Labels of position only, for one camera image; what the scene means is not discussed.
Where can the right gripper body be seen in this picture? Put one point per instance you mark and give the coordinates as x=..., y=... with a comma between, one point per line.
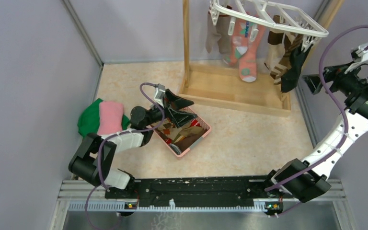
x=345, y=83

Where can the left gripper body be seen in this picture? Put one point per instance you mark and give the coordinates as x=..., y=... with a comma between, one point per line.
x=166, y=105

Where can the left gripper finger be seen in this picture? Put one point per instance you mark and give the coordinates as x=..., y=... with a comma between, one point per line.
x=181, y=118
x=176, y=102

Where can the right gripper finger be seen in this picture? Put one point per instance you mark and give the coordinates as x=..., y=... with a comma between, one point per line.
x=313, y=82
x=336, y=68

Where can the black sock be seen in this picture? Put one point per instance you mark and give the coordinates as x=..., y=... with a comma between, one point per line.
x=289, y=80

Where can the white clip hanger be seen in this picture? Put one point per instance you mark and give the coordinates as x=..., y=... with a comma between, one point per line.
x=296, y=20

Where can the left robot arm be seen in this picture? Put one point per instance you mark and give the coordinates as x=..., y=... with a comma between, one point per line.
x=93, y=158

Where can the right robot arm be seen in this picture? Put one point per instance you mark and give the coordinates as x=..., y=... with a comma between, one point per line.
x=307, y=179

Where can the striped socks in basket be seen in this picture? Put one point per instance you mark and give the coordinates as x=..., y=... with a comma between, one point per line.
x=184, y=133

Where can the pink plastic basket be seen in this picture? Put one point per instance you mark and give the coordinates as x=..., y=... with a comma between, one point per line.
x=200, y=136

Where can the wooden rack stand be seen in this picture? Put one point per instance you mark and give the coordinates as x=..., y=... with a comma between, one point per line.
x=217, y=84

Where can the pink folded cloth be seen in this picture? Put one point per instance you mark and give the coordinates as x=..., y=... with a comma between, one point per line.
x=110, y=117

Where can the pink sock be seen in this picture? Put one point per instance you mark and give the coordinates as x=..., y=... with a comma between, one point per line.
x=247, y=62
x=238, y=32

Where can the maroon striped sock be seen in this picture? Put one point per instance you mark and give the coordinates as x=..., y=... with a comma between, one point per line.
x=213, y=35
x=222, y=27

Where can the green cloth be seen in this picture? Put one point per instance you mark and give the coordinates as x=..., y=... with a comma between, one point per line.
x=88, y=121

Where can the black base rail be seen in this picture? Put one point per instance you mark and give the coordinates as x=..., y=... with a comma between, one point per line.
x=200, y=194

